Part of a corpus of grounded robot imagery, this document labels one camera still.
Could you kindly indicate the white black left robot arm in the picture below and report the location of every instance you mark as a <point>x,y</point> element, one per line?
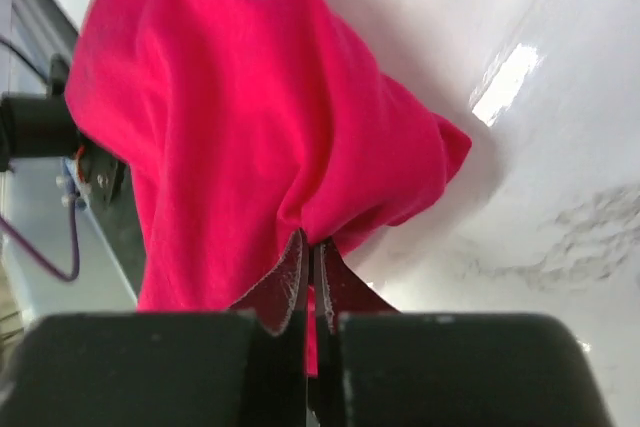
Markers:
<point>41,126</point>

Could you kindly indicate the aluminium frame rail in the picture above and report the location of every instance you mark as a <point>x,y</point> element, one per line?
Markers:
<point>48,28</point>

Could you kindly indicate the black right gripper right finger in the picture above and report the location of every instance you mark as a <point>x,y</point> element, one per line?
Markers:
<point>355,346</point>

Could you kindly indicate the magenta t shirt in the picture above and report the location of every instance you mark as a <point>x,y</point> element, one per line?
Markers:
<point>243,121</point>

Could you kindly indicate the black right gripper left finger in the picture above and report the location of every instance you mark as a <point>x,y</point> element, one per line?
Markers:
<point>274,390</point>

